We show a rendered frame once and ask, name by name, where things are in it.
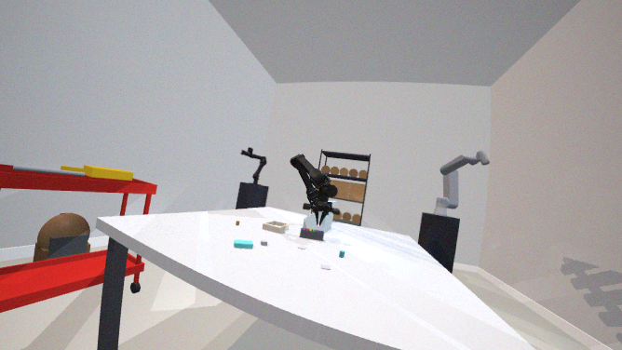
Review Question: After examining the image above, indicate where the cream shallow tray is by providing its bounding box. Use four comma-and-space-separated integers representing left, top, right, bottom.
262, 220, 290, 234

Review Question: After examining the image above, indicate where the turquoise rectangular block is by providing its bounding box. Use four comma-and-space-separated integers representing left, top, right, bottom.
234, 239, 253, 249

